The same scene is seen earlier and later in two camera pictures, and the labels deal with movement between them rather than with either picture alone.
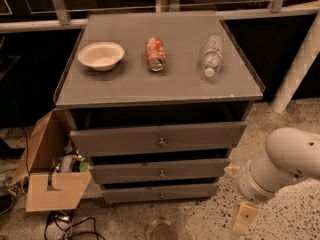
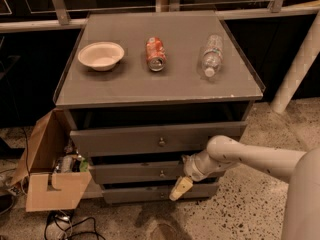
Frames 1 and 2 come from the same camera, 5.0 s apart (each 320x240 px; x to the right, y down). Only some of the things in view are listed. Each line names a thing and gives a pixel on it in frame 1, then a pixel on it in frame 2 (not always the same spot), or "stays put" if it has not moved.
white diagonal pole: x=308 y=52 stays put
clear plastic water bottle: x=212 y=54 stays put
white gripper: x=250 y=183 to x=191 y=168
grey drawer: x=158 y=170 stays put
